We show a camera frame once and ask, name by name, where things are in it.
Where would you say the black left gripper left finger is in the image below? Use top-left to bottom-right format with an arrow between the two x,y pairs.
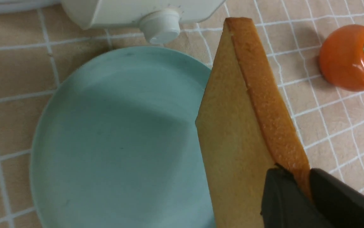
261,167 -> 333,228

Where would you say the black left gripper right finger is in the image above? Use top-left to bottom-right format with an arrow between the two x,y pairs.
310,168 -> 364,228

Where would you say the toast slice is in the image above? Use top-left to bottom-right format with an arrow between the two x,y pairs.
195,17 -> 312,228

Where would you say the beige checkered tablecloth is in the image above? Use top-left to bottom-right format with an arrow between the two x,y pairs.
0,0 -> 364,228

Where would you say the orange persimmon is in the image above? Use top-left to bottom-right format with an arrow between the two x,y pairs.
318,24 -> 364,92

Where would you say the light green plate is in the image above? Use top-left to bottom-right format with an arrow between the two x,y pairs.
29,46 -> 216,228

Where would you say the white toaster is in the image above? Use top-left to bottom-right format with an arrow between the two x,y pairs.
61,0 -> 224,45

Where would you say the white power cable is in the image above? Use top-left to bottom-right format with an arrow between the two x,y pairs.
0,0 -> 62,15

